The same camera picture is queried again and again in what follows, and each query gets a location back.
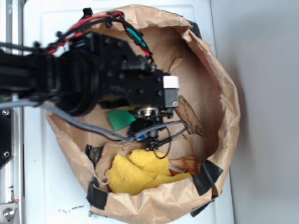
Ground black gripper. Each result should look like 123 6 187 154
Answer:
79 32 174 117

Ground green rectangular block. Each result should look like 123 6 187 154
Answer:
107 110 136 131

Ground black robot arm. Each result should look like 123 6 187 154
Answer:
0 32 179 116

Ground brown wood bark piece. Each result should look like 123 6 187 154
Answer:
175 95 204 137

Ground brown paper bag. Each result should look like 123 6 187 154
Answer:
47 4 241 224

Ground yellow towel cloth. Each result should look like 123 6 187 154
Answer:
105 149 192 195

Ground white grey camera box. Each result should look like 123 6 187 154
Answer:
163 76 179 108

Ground red black wire bundle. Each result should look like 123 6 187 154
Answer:
0 8 155 63

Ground black metal bracket plate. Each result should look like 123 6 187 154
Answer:
0 108 14 170

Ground grey sleeved cable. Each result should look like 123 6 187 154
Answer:
0 99 189 142

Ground aluminium frame rail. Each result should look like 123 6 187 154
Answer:
0 0 25 224

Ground silver corner bracket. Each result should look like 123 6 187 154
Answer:
0 203 18 224

